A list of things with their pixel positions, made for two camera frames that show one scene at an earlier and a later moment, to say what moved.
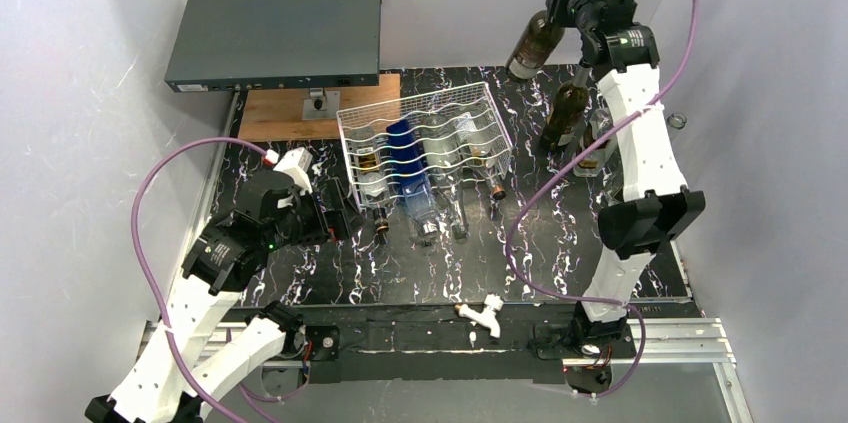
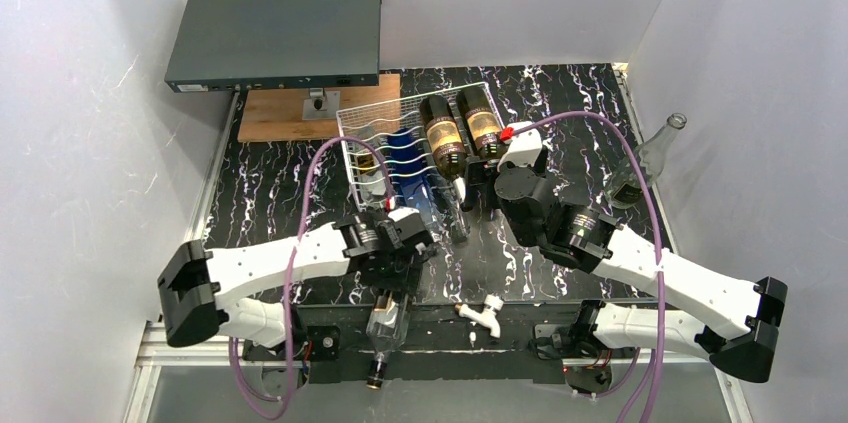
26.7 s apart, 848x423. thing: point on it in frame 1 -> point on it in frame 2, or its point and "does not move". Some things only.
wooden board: (277, 115) does not move
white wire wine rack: (431, 139) does not move
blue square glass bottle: (410, 165) does not move
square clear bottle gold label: (593, 161) -> (387, 329)
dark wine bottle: (567, 113) -> (442, 135)
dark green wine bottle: (533, 49) -> (482, 120)
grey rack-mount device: (240, 35) does not move
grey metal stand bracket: (321, 105) does not move
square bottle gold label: (372, 178) does not move
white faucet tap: (493, 303) does not move
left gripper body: (337, 212) -> (395, 272)
